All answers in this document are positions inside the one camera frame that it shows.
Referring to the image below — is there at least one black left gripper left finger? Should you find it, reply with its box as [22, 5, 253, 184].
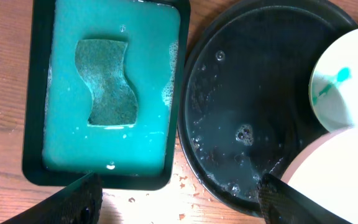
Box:
[1, 173, 103, 224]

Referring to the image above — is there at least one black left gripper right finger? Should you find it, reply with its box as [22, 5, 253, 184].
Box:
[258, 174, 349, 224]

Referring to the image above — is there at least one white plate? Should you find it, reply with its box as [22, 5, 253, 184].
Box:
[281, 127, 358, 223]

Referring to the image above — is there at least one mint green plate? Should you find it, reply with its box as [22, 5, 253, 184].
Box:
[309, 29, 358, 132]

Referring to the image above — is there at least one green scrubbing sponge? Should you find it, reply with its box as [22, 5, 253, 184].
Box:
[75, 39, 139, 126]

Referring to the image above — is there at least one round black tray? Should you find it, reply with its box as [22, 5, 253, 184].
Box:
[178, 0, 357, 217]

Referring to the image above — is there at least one rectangular black water tray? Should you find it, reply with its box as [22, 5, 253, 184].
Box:
[22, 0, 190, 190]

